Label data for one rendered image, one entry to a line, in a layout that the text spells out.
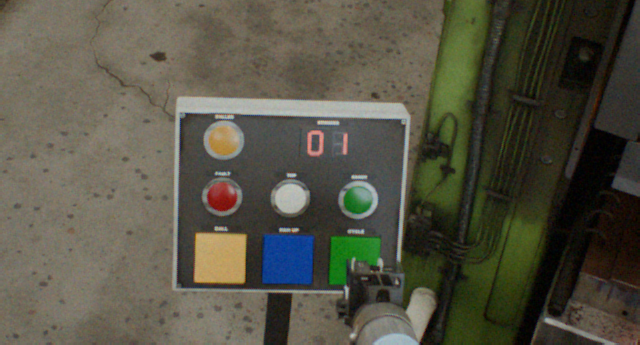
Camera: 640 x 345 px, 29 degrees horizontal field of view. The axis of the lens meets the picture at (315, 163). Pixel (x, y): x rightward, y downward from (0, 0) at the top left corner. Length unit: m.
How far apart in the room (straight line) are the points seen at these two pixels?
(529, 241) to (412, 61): 1.69
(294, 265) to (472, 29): 0.44
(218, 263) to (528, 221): 0.57
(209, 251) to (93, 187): 1.52
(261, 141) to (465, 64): 0.35
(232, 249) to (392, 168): 0.26
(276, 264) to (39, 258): 1.41
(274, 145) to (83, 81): 1.88
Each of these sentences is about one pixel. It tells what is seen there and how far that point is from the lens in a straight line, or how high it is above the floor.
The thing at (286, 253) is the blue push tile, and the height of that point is 1.02.
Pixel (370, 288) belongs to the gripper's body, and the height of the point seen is 1.22.
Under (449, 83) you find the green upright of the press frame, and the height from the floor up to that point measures 1.14.
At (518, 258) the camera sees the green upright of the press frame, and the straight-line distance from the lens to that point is 2.19.
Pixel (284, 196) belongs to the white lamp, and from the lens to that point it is 1.82.
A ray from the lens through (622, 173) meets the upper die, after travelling 1.81.
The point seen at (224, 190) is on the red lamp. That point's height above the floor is 1.10.
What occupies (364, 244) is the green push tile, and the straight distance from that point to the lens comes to 1.85.
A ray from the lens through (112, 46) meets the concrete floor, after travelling 3.75.
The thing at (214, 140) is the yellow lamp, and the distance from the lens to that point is 1.79.
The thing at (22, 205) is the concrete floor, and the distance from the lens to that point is 3.31.
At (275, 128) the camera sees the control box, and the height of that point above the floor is 1.18.
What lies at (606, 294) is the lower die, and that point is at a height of 0.95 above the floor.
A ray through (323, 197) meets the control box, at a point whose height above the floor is 1.09.
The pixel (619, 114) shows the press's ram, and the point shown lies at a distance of 1.74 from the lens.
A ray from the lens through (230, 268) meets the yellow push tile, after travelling 1.85.
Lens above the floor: 2.42
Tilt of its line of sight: 45 degrees down
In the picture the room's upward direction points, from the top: 7 degrees clockwise
